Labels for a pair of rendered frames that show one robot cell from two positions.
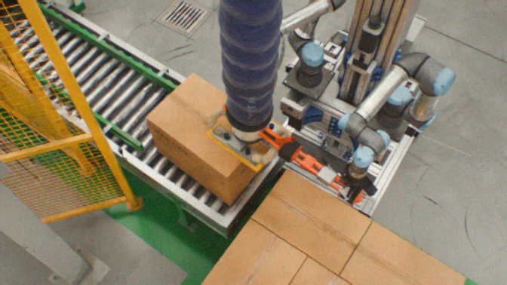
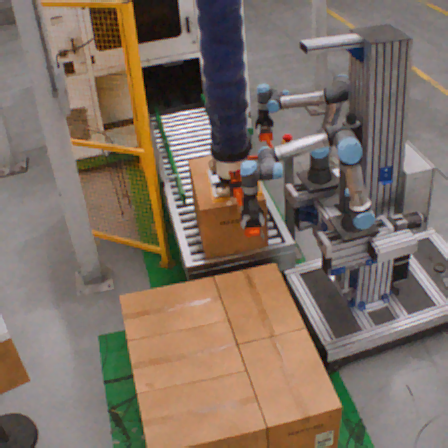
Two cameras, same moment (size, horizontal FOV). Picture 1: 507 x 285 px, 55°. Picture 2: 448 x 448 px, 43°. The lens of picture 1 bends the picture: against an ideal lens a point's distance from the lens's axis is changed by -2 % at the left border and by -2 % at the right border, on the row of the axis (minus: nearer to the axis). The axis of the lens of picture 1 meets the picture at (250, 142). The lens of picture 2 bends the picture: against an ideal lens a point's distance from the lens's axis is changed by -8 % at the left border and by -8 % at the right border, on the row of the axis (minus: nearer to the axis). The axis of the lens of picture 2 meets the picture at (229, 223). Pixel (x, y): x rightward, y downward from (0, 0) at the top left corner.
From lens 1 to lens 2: 2.27 m
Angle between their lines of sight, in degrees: 36
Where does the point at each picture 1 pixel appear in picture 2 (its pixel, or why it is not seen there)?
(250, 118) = (217, 143)
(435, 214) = (402, 402)
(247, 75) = (209, 89)
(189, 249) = not seen: hidden behind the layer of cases
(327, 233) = (259, 315)
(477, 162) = not seen: outside the picture
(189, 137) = (202, 180)
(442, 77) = (344, 140)
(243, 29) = (204, 45)
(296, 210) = (251, 290)
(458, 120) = not seen: outside the picture
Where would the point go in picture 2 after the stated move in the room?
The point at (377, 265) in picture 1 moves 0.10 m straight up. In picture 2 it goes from (276, 356) to (275, 344)
